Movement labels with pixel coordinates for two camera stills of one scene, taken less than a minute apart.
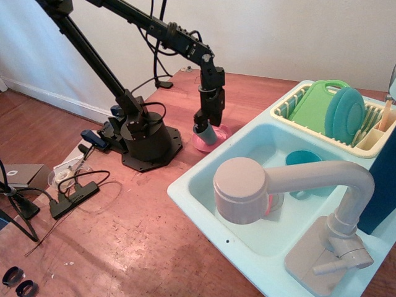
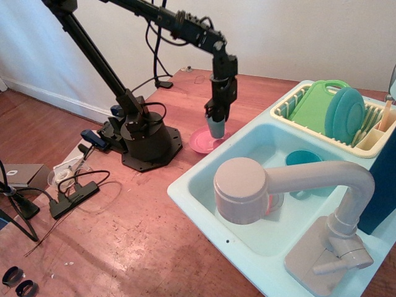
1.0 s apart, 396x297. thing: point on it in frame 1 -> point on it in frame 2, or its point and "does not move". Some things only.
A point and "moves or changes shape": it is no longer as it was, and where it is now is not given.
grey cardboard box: [27, 176] does not move
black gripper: [212, 102] -> [224, 86]
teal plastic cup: [208, 135] moves or changes shape
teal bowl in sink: [302, 156] does not move
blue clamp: [91, 137] does not move
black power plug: [28, 209] does not move
